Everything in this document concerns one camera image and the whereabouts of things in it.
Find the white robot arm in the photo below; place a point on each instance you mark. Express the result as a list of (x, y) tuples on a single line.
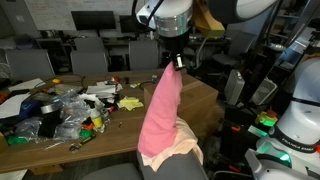
[(172, 19)]

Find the green plastic toy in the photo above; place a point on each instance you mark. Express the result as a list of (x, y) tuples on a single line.
[(86, 133)]

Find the clear plastic bag pile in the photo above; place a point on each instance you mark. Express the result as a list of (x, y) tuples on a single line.
[(60, 118)]

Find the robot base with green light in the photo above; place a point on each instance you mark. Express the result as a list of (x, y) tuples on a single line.
[(291, 149)]

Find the middle black monitor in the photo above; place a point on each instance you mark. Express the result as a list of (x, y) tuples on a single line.
[(127, 24)]

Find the yellow white bottle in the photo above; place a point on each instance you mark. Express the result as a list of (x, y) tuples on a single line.
[(96, 118)]

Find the grey chair behind table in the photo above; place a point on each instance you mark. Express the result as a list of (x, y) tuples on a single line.
[(89, 57)]

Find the yellow cloth on table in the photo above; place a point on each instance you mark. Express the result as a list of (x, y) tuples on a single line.
[(131, 103)]

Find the white space heater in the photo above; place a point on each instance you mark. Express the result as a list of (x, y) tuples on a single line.
[(234, 87)]

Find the peach printed towel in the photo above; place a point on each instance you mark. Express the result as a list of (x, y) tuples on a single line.
[(184, 142)]

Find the black monitor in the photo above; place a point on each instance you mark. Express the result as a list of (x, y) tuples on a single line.
[(93, 20), (127, 24)]

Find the left black monitor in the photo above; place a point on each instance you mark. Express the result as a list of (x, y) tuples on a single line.
[(93, 20)]

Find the white paper stack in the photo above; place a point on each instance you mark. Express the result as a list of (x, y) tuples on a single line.
[(102, 90)]

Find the grey chair far left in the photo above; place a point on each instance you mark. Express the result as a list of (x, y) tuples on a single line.
[(29, 63)]

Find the grey chair center back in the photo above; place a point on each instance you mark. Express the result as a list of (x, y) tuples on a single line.
[(143, 55)]

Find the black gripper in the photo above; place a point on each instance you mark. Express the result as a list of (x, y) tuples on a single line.
[(175, 46)]

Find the yellow handled wrench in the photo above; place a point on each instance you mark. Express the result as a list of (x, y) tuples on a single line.
[(77, 146)]

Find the pink towel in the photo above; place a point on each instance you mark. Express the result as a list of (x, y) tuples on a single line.
[(159, 127)]

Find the grey office chair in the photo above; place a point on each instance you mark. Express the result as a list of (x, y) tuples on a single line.
[(177, 167)]

